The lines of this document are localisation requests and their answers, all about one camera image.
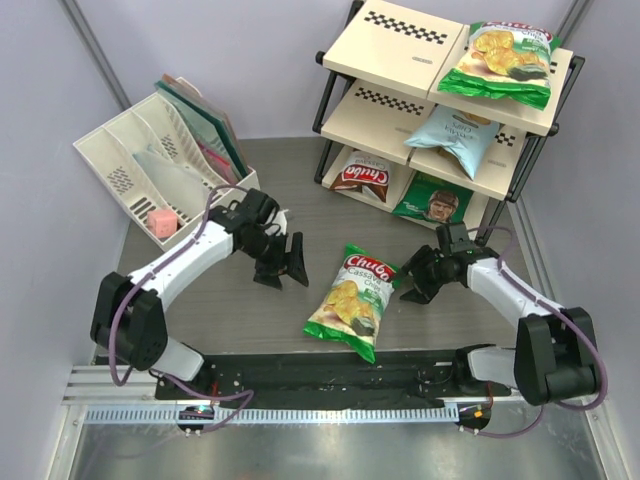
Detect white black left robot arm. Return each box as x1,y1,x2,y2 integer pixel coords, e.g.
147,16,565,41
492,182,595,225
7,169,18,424
90,188,309,399

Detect green Chuba cassava chips bag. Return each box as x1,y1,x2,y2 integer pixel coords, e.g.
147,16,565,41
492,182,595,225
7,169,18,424
438,21,559,110

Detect light blue cassava chips bag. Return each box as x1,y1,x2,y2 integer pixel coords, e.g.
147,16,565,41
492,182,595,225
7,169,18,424
404,105,502,179

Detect dark green onion chips bag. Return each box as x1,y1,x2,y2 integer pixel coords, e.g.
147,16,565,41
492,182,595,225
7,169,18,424
392,172,473,225

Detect cream three-tier shelf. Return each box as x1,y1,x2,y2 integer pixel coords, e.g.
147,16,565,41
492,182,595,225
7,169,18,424
313,1,585,227

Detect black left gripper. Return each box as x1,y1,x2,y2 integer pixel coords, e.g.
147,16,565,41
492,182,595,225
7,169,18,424
241,232,309,291

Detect green and pink folders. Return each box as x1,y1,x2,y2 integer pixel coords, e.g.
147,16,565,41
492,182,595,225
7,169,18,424
155,74,251,180

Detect brown Chuba cassava chips bag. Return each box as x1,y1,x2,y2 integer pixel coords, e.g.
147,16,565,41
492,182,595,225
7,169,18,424
329,150,391,202

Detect cream plastic file organizer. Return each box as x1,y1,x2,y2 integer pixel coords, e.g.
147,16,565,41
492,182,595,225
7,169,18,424
72,91,261,250

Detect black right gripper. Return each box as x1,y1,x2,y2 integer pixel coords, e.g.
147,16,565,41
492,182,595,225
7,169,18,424
389,245,456,305

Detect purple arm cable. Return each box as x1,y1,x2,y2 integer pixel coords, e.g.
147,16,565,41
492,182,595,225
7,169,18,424
108,184,256,436
459,225,609,437

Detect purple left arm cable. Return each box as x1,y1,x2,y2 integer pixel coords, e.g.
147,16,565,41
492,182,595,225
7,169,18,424
108,184,256,436

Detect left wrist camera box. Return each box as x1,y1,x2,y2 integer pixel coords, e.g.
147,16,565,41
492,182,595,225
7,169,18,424
273,209,290,233

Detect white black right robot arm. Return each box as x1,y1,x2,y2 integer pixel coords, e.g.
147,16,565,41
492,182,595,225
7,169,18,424
395,223,608,411

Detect pink cube block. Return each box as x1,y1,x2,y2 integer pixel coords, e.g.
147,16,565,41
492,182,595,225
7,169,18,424
146,209,179,239

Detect aluminium rail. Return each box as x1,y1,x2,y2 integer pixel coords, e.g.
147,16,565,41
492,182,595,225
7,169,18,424
62,360,610,426

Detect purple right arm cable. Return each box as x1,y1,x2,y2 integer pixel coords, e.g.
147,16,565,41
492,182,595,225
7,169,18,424
459,225,609,437

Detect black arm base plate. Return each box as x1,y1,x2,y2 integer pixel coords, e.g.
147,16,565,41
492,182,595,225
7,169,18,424
190,350,511,414

